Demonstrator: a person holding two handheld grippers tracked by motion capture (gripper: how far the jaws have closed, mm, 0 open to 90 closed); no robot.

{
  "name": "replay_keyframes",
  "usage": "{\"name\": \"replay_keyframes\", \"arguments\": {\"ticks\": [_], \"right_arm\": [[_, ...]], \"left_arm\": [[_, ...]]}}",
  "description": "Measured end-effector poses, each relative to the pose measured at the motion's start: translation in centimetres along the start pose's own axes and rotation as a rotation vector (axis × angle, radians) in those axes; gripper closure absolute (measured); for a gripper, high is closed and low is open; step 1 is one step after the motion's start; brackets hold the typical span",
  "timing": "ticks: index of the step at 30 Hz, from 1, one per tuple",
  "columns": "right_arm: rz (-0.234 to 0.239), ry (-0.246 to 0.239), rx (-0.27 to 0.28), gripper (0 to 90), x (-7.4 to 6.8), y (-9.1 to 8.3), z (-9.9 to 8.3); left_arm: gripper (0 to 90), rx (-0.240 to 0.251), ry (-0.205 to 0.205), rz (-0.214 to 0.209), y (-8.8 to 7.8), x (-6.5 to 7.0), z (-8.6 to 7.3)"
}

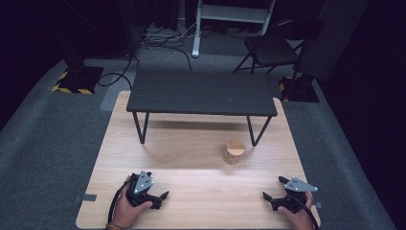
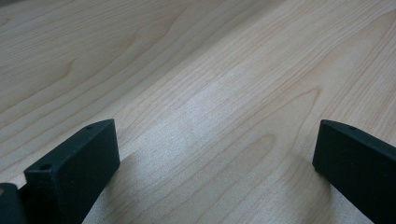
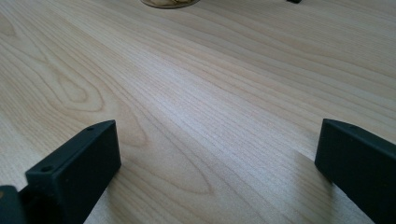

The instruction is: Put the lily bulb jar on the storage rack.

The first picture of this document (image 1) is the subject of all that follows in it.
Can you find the person's right hand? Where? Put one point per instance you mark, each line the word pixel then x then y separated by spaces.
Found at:
pixel 301 220

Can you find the grey panel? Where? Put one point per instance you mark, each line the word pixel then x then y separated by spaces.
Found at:
pixel 335 38

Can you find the white desk frame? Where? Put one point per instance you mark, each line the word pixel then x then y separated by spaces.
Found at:
pixel 233 13

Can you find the black yellow-striped stand base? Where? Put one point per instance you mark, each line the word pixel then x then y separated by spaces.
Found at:
pixel 79 80
pixel 300 91

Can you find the dark tape strip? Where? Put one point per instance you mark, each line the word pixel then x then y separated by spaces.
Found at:
pixel 86 197
pixel 318 205

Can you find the person's left hand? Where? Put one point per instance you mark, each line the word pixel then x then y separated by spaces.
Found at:
pixel 124 211

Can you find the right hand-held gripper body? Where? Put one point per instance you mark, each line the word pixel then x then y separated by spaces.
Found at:
pixel 297 185

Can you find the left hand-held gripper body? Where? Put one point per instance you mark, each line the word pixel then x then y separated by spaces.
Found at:
pixel 142 184

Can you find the black folding chair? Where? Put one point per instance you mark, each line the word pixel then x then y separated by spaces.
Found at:
pixel 276 51

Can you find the black shelf with metal legs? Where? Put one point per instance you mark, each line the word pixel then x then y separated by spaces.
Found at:
pixel 201 92

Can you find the grey floor mat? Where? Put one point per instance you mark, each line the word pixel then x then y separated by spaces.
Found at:
pixel 111 96

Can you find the small wooden cylinder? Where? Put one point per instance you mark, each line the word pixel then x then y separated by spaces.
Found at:
pixel 233 156

